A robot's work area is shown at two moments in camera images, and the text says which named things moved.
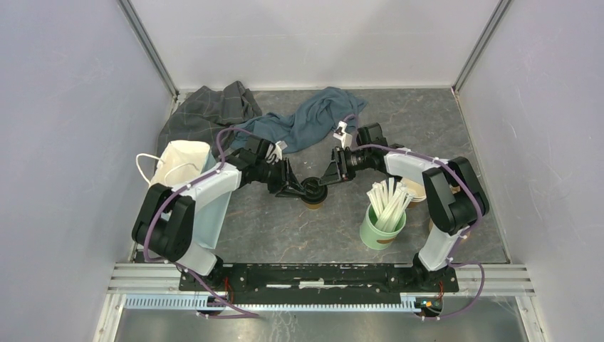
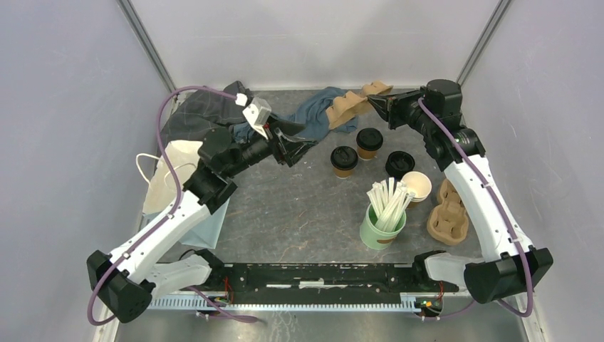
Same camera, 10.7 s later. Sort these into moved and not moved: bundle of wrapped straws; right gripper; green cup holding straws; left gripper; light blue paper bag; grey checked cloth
Moved: right gripper; left gripper
Not moved: green cup holding straws; bundle of wrapped straws; grey checked cloth; light blue paper bag
